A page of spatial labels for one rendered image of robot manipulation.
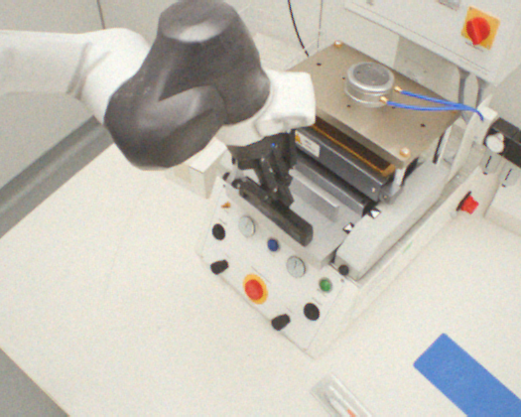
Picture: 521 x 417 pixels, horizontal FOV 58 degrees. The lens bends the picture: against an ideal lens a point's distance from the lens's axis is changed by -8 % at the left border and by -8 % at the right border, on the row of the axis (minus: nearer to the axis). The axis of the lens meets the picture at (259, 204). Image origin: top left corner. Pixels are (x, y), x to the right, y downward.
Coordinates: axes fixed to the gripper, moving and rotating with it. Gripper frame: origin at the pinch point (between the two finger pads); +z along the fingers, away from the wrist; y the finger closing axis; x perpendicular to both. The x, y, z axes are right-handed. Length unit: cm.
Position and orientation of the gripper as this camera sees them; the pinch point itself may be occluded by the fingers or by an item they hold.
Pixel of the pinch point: (280, 190)
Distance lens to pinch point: 79.3
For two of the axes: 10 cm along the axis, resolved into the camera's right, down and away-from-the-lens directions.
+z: 2.4, 4.0, 8.8
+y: -6.6, 7.3, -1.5
